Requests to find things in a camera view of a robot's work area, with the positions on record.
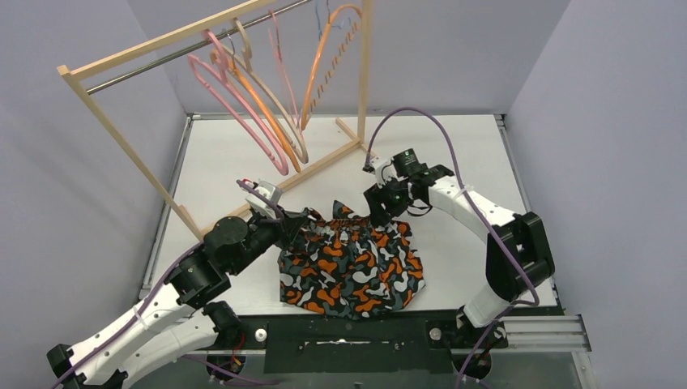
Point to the orange plastic hanger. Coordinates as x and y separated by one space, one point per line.
275 121

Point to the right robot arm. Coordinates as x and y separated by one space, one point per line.
518 257

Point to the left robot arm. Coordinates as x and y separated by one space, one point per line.
182 313

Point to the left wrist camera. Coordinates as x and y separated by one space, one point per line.
263 195

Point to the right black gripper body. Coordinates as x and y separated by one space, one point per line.
394 194

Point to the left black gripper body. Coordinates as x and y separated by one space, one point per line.
292 228

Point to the beige wooden hanger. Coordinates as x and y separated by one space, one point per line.
291 138

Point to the orange camouflage shorts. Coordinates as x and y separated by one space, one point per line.
346 267

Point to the orange notched hanger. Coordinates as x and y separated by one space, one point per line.
319 81

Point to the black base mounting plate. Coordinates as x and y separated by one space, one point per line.
434 341

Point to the thin pink hanger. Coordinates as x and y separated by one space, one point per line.
279 61

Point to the metal rack rod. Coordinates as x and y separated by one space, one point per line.
190 49

